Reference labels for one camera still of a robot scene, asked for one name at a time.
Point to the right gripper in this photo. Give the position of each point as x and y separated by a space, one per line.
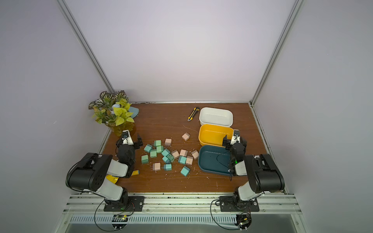
229 142

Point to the yellow storage box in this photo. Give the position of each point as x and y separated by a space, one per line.
213 135

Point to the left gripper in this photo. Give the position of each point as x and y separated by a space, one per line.
135 143

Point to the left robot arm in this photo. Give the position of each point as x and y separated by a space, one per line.
90 173

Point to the teal plug centre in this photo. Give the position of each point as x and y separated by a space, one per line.
182 160

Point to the pink plug upper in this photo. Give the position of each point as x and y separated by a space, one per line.
168 142

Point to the yellow toy shovel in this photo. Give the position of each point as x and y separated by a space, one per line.
115 179

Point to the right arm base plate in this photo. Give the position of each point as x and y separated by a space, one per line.
234 204

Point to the teal plug bottom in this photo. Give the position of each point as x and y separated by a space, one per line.
185 171

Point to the teal plug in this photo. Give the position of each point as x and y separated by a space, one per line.
185 171
182 160
148 148

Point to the green plug far left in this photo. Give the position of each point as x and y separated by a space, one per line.
145 159

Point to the lone pink plug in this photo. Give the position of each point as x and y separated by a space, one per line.
186 136

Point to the teal plug left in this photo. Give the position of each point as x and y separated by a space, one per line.
148 148

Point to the pink plug right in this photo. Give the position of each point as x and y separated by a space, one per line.
195 154

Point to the pink plug bottom left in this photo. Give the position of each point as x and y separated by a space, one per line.
156 167

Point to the artificial plant in amber vase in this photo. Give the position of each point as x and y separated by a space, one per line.
113 110

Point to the dark teal storage box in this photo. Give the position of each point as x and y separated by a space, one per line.
214 160

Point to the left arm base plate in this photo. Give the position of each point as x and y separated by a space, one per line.
129 204

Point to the pink plug centre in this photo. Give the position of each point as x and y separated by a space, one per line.
183 153

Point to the white storage box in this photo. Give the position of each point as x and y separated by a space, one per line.
214 116

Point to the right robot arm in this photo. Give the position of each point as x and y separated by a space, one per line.
261 171

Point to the light blue oval object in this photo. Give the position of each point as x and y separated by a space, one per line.
134 111

